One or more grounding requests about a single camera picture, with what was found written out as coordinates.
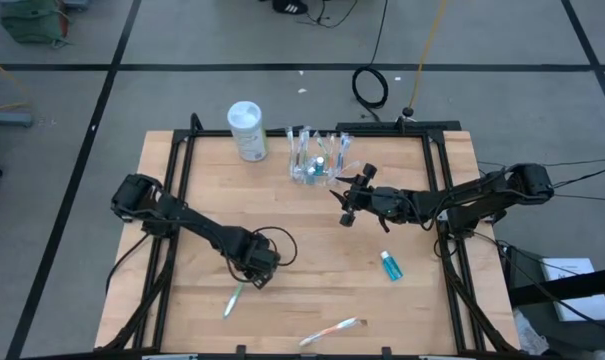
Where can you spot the pale toothbrush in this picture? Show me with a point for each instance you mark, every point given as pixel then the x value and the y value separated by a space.
pixel 290 145

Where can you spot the white red toothbrush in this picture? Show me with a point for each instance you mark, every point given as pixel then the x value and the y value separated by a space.
pixel 349 166

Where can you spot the white paper booklet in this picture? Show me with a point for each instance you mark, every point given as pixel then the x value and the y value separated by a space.
pixel 587 307

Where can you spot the black metal bar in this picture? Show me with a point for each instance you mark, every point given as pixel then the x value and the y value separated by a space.
pixel 557 291

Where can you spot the grey blue floor base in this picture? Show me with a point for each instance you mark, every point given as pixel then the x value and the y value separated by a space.
pixel 7 119

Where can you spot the yellow orange toothbrush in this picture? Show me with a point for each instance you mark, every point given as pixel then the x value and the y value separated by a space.
pixel 329 331

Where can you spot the clear acrylic organizer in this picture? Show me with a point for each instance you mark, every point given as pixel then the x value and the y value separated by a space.
pixel 302 176

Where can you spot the green fabric bag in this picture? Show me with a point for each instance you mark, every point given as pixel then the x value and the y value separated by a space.
pixel 32 25

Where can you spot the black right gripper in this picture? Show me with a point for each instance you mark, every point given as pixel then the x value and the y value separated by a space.
pixel 367 197

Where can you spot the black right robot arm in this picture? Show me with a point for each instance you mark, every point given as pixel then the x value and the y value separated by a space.
pixel 482 192

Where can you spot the blue mouthwash bottle white cap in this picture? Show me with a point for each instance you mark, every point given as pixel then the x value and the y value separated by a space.
pixel 311 174
pixel 320 165
pixel 393 269

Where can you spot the blue white toothbrush in wrapper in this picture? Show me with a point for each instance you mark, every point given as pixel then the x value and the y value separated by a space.
pixel 305 145

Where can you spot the white plastic bag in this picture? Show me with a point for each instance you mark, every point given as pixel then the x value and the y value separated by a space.
pixel 529 332

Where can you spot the white wipes canister green label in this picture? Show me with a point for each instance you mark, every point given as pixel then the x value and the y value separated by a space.
pixel 247 130

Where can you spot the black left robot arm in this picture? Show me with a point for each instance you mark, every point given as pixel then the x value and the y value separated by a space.
pixel 202 227

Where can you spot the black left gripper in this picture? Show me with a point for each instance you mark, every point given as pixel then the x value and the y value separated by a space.
pixel 262 257

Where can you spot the person's black striped shoe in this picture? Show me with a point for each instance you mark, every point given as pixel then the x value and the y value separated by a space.
pixel 289 7

